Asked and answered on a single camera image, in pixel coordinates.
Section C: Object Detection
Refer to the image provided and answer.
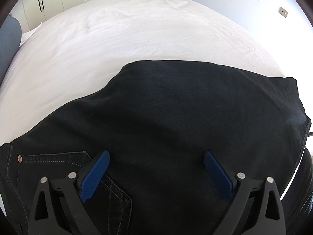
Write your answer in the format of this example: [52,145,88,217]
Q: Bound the black denim pants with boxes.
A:
[0,60,311,235]

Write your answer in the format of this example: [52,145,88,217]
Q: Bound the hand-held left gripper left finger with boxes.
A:
[27,150,110,235]

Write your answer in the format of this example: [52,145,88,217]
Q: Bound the bed with white sheet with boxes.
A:
[0,0,285,145]

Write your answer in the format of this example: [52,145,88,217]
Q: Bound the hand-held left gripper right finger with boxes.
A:
[204,150,286,235]

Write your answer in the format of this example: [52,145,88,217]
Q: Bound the blue rolled duvet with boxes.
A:
[0,15,23,79]

